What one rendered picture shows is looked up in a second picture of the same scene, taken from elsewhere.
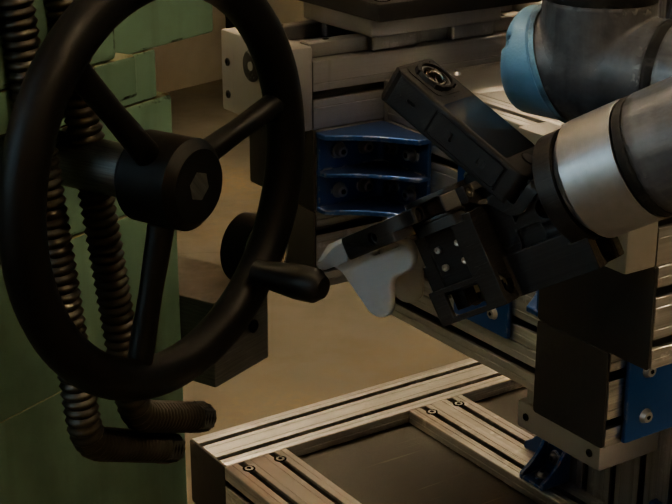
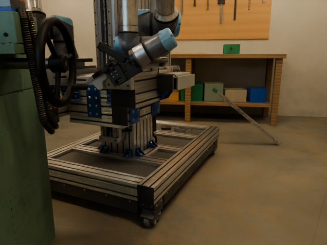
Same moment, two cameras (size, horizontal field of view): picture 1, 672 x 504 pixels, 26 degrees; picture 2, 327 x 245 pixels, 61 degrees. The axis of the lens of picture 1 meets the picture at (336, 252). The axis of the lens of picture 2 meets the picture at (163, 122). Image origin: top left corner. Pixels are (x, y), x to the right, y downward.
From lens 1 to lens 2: 0.40 m
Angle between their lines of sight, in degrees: 30
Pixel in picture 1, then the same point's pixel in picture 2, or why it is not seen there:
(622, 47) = (135, 39)
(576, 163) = (137, 52)
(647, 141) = (149, 45)
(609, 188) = (143, 55)
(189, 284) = not seen: hidden behind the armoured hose
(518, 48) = (117, 42)
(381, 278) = (99, 81)
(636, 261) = (132, 87)
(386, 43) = not seen: hidden behind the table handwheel
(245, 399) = not seen: hidden behind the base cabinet
